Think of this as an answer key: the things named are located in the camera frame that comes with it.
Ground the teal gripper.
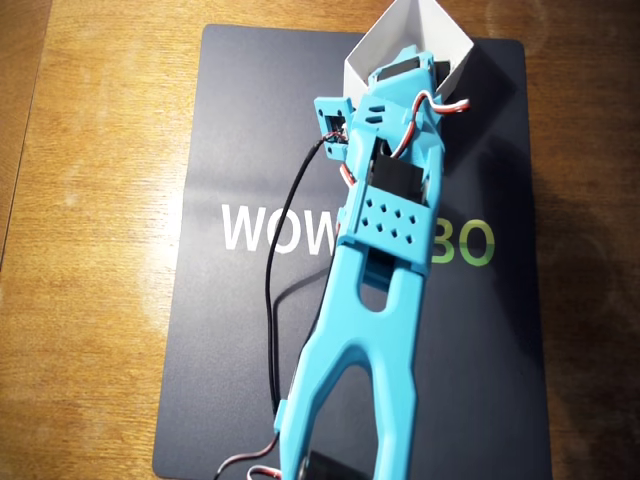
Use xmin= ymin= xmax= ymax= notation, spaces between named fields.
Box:
xmin=348 ymin=44 xmax=447 ymax=190

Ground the small black battery pack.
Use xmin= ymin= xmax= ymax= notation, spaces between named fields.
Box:
xmin=432 ymin=58 xmax=455 ymax=87

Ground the white open box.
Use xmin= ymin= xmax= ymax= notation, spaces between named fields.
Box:
xmin=342 ymin=0 xmax=475 ymax=102

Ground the black WOWROBO mat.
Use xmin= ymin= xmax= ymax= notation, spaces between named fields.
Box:
xmin=151 ymin=23 xmax=554 ymax=480

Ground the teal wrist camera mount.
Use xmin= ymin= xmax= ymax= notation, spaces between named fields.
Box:
xmin=312 ymin=94 xmax=358 ymax=162

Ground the black camera cable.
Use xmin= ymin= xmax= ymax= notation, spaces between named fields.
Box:
xmin=263 ymin=136 xmax=335 ymax=417

